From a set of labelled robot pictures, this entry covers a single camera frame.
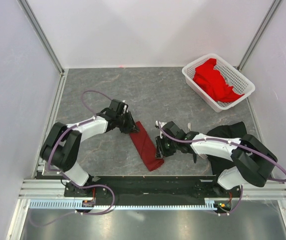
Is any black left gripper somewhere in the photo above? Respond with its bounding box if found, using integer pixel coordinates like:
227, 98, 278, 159
116, 111, 139, 135

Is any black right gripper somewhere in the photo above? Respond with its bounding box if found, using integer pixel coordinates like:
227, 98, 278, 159
155, 134, 178, 159

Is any dark red cloth napkin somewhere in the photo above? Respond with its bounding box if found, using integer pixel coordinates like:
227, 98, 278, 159
130, 121, 164, 172

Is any silver fork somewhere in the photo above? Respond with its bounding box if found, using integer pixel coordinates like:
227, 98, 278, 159
198, 154, 208, 159

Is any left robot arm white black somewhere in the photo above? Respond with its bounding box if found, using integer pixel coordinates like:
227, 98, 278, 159
39, 99, 139, 197

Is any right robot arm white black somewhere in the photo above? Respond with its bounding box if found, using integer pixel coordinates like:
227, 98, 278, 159
156, 121, 278, 197

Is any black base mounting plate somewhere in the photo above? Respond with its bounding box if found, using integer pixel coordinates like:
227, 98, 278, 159
64, 175, 241, 199

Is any black round plate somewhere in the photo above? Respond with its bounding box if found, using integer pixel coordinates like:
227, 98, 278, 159
206, 121, 248, 176

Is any bright red cloth in basket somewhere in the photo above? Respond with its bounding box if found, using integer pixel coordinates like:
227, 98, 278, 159
193, 58, 244, 103

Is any white plastic basket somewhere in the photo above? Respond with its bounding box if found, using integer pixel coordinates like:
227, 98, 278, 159
182, 53, 255, 113

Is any blue-white cable duct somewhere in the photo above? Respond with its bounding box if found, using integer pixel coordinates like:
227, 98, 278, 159
29, 199, 217, 211

